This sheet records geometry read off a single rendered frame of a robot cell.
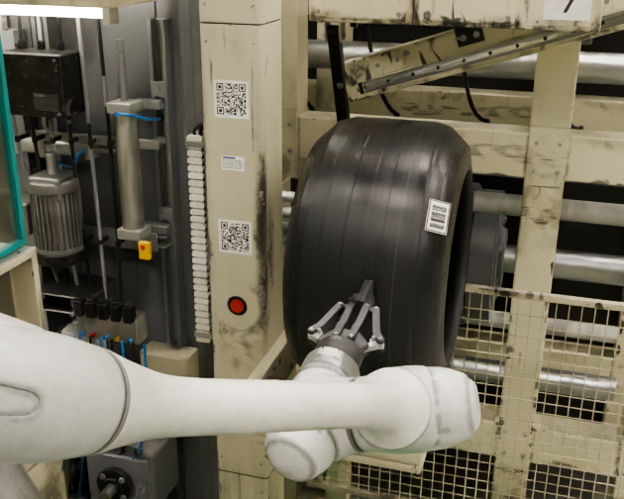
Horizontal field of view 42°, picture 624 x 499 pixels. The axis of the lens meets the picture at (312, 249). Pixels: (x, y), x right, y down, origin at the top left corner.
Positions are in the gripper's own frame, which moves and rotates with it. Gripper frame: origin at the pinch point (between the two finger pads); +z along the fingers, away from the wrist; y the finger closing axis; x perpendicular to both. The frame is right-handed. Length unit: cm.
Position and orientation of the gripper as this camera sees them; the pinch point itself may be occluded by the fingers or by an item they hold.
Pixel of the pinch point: (364, 297)
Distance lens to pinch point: 142.8
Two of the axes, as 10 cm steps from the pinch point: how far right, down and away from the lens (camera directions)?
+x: 0.4, 8.7, 4.9
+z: 2.9, -4.8, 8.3
